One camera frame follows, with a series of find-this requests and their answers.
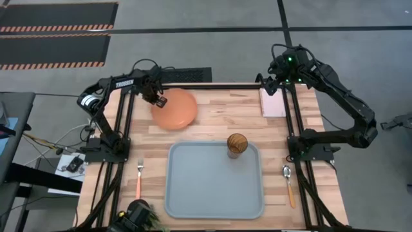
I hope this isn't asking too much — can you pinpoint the black floor grate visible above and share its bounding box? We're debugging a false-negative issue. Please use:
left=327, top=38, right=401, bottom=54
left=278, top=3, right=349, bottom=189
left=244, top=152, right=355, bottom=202
left=160, top=66, right=213, bottom=84

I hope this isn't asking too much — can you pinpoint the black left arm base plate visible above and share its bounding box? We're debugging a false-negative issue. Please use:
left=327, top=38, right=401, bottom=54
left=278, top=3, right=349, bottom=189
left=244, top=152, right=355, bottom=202
left=84, top=137, right=131, bottom=163

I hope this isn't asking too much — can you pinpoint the black aluminium table frame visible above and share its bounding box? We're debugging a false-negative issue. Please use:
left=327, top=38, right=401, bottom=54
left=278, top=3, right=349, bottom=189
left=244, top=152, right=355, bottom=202
left=76, top=82, right=352, bottom=232

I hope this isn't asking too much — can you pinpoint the blue item on desk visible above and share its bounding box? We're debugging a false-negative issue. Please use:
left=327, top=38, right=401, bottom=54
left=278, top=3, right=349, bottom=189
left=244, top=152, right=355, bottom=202
left=0, top=117, right=19, bottom=156

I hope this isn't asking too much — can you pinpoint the black hazard striped floor mat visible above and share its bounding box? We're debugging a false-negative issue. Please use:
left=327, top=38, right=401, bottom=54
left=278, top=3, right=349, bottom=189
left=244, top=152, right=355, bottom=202
left=0, top=33, right=111, bottom=71
left=0, top=1, right=120, bottom=34

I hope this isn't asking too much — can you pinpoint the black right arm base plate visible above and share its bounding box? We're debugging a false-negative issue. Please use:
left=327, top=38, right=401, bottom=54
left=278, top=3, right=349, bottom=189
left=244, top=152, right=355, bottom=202
left=286, top=135, right=341, bottom=162

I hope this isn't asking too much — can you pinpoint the grey desk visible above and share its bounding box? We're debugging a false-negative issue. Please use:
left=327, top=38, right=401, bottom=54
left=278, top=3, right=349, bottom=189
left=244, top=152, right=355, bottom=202
left=0, top=92, right=37, bottom=232

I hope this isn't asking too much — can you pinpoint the dark metal chair base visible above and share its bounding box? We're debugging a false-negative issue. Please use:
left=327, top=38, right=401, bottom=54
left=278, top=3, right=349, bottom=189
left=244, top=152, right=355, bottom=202
left=380, top=112, right=412, bottom=131

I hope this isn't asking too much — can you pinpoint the small black controller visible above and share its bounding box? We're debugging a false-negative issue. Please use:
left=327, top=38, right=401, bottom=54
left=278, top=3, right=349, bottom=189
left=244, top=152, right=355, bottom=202
left=66, top=155, right=85, bottom=173

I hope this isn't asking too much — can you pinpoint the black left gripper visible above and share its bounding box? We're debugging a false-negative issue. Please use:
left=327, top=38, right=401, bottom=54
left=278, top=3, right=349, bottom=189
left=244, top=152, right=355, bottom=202
left=141, top=72, right=168, bottom=109

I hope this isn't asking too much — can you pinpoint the grey plastic tray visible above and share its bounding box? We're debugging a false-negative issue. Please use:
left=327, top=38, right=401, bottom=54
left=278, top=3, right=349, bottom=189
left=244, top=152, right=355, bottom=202
left=164, top=140, right=265, bottom=220

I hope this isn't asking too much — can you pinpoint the amber ribbed cup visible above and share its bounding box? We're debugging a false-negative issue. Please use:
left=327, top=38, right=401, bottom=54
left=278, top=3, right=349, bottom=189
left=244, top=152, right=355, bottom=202
left=226, top=132, right=249, bottom=160

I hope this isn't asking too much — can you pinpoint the orange round plate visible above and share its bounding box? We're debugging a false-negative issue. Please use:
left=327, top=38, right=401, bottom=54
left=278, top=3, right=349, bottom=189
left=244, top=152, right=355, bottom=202
left=151, top=88, right=198, bottom=131

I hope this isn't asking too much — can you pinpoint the white paper sheet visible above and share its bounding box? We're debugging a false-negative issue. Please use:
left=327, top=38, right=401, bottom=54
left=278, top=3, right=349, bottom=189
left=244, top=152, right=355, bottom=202
left=53, top=152, right=87, bottom=179

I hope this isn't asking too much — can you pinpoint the spoon with orange handle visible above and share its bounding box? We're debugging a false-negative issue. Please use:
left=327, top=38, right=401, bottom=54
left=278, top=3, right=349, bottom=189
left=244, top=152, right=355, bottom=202
left=282, top=164, right=296, bottom=209

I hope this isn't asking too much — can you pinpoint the white cable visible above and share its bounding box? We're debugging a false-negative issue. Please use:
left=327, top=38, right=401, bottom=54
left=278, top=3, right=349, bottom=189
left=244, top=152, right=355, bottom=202
left=24, top=122, right=97, bottom=166

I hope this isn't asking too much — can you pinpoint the green plant in black pot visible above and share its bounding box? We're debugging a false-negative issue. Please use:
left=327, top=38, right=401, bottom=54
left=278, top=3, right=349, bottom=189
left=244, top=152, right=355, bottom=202
left=108, top=198, right=170, bottom=232

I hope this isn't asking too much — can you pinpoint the fork with pink handle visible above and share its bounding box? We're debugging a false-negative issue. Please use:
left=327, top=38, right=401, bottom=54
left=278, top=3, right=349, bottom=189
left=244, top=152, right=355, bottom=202
left=135, top=157, right=144, bottom=200

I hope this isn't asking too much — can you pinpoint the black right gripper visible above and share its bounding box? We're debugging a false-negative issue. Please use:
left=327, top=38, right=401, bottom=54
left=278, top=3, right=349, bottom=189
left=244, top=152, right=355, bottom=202
left=263, top=46, right=312, bottom=96

